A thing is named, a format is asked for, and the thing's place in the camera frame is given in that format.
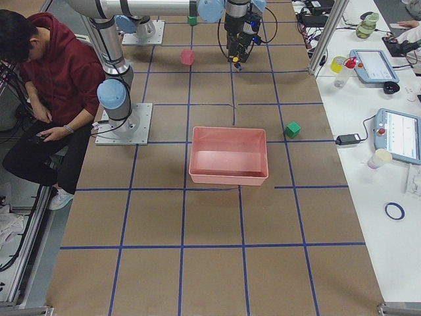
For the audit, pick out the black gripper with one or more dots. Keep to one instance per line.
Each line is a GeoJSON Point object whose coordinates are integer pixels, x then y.
{"type": "Point", "coordinates": [232, 37]}

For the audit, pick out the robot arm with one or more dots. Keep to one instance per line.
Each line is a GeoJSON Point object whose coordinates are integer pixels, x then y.
{"type": "Point", "coordinates": [114, 92]}
{"type": "Point", "coordinates": [241, 23]}

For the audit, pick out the pink foam cube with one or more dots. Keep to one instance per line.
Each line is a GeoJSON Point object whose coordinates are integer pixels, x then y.
{"type": "Point", "coordinates": [187, 57]}

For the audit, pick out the green foam cube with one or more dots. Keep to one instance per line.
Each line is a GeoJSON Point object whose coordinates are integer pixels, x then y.
{"type": "Point", "coordinates": [192, 20]}
{"type": "Point", "coordinates": [292, 129]}

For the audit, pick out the pink plastic bin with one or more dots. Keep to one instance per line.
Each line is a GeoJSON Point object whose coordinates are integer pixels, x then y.
{"type": "Point", "coordinates": [231, 156]}

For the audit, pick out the yellow lidded cup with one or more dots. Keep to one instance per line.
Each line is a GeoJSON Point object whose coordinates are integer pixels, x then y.
{"type": "Point", "coordinates": [338, 63]}

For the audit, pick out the clear plastic bottle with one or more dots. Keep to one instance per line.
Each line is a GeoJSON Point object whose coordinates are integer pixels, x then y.
{"type": "Point", "coordinates": [346, 71]}

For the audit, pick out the black power adapter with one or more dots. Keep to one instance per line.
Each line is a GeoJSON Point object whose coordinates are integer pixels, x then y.
{"type": "Point", "coordinates": [348, 139]}

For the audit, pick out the upper teach pendant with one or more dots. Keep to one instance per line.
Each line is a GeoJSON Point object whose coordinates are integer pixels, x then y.
{"type": "Point", "coordinates": [373, 66]}

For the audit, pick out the teach pendant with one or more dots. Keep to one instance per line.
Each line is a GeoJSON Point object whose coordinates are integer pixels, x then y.
{"type": "Point", "coordinates": [373, 66]}
{"type": "Point", "coordinates": [399, 134]}

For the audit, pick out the green glass jar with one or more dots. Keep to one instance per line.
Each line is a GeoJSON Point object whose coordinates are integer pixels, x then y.
{"type": "Point", "coordinates": [367, 26]}

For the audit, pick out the black round object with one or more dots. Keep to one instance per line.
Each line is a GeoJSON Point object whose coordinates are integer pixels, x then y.
{"type": "Point", "coordinates": [391, 88]}

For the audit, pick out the white lidded cup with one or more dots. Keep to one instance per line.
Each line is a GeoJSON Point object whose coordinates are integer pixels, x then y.
{"type": "Point", "coordinates": [379, 158]}

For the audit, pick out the person in red hoodie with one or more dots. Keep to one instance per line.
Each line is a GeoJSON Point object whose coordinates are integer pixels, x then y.
{"type": "Point", "coordinates": [61, 76]}

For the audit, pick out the lower teach pendant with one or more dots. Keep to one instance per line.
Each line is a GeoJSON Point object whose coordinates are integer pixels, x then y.
{"type": "Point", "coordinates": [399, 134]}

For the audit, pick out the blue tape roll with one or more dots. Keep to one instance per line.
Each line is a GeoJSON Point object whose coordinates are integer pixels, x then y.
{"type": "Point", "coordinates": [394, 211]}

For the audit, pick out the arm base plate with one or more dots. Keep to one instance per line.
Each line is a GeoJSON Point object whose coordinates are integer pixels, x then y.
{"type": "Point", "coordinates": [149, 33]}
{"type": "Point", "coordinates": [132, 131]}

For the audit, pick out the aluminium frame post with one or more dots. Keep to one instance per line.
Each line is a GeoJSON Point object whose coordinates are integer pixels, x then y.
{"type": "Point", "coordinates": [333, 20]}

